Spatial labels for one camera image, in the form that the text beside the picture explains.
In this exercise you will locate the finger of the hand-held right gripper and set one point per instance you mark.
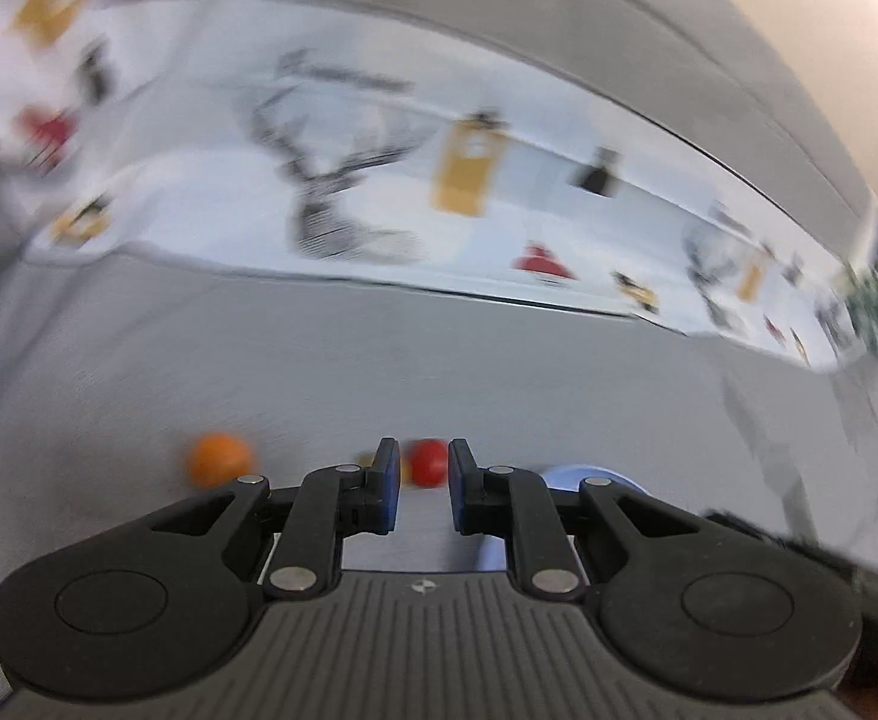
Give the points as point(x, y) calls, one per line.
point(806, 549)

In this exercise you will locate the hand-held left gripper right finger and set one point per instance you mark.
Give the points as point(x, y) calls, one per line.
point(457, 496)

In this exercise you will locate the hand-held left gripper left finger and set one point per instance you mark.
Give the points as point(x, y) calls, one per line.
point(389, 495)

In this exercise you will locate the yellow-green round fruit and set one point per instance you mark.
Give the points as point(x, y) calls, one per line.
point(365, 458)

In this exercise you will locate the red round fruit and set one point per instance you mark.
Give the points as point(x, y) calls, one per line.
point(428, 463)

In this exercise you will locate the blue plate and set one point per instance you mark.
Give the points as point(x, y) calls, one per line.
point(585, 475)

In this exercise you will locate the orange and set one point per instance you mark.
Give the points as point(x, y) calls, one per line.
point(218, 459)

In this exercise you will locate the grey bed sheet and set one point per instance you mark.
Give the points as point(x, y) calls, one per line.
point(334, 360)

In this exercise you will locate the white printed cloth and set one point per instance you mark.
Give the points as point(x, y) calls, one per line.
point(379, 165)

